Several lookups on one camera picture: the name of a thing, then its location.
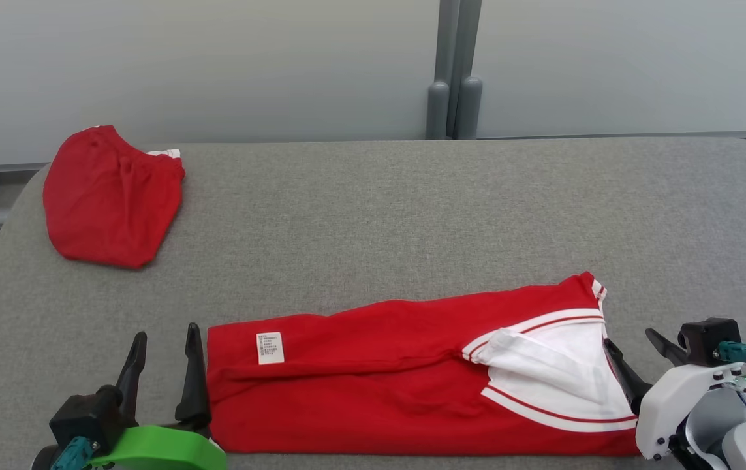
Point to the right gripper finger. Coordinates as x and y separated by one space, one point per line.
668 349
627 382

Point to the grey double partition post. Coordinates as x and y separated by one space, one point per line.
454 65

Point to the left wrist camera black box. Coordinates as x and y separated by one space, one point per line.
82 418

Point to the red jersey with white sleeves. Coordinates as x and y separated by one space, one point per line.
379 391

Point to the red shorts with white stripe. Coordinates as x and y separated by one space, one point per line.
111 202

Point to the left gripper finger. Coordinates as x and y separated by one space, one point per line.
132 378
194 385

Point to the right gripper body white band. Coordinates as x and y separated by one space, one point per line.
669 405

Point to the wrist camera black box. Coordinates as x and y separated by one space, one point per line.
705 336
82 418

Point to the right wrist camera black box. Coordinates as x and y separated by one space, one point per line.
705 336

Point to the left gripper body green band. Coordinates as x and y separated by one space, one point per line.
164 450

